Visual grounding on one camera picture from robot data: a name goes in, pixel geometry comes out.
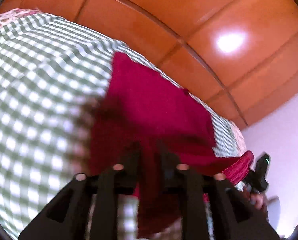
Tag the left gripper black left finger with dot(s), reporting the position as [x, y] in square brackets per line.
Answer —
[87, 207]

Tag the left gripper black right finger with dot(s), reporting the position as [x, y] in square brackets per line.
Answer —
[211, 208]

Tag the red cloth garment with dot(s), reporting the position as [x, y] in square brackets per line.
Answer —
[141, 106]

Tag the right hand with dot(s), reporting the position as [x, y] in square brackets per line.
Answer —
[258, 200]

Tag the orange wooden wardrobe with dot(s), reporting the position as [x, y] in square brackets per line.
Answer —
[239, 56]

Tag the green white checked bedspread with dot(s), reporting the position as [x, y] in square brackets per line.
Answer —
[53, 72]

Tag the floral pillow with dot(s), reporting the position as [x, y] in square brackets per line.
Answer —
[12, 15]

